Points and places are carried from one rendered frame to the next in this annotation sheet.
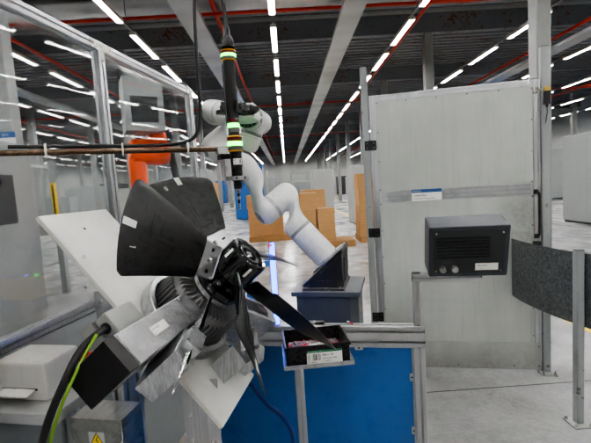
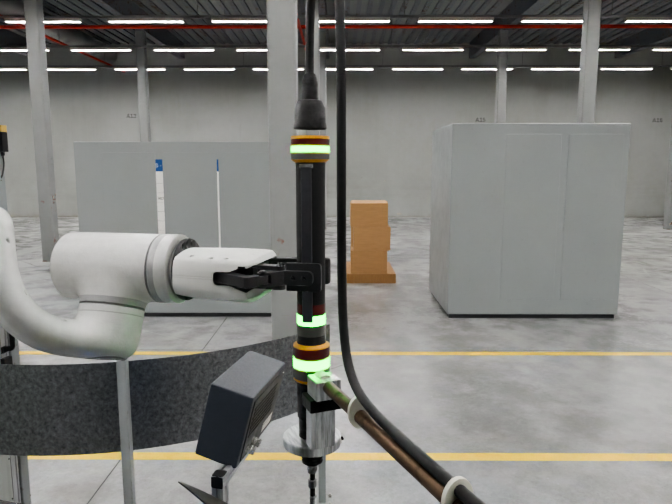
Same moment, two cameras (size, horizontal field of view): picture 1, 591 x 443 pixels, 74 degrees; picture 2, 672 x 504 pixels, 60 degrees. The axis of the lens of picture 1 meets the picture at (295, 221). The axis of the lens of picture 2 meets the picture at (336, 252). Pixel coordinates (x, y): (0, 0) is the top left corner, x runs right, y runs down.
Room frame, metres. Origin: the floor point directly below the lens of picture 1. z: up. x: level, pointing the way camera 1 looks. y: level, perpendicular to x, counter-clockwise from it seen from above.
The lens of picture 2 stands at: (1.12, 0.82, 1.76)
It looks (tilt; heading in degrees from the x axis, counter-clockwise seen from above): 8 degrees down; 271
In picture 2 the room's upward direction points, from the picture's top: straight up
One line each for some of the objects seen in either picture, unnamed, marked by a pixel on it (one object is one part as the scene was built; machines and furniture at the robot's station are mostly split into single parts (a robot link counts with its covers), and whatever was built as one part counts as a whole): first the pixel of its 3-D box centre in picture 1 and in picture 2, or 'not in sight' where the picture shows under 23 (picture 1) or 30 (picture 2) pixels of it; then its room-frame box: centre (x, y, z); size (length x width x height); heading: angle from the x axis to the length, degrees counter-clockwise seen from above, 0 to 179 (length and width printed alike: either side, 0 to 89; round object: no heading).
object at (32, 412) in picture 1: (66, 383); not in sight; (1.15, 0.72, 0.85); 0.36 x 0.24 x 0.03; 169
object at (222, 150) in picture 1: (232, 163); (315, 408); (1.15, 0.17, 1.47); 0.09 x 0.07 x 0.10; 114
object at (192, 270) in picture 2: (243, 113); (222, 270); (1.27, 0.14, 1.63); 0.11 x 0.10 x 0.07; 169
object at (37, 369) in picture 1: (34, 373); not in sight; (1.08, 0.77, 0.92); 0.17 x 0.16 x 0.11; 79
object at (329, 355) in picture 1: (315, 345); not in sight; (1.32, -0.04, 0.85); 0.22 x 0.17 x 0.07; 95
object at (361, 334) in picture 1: (303, 334); not in sight; (1.49, 0.00, 0.82); 0.90 x 0.04 x 0.08; 79
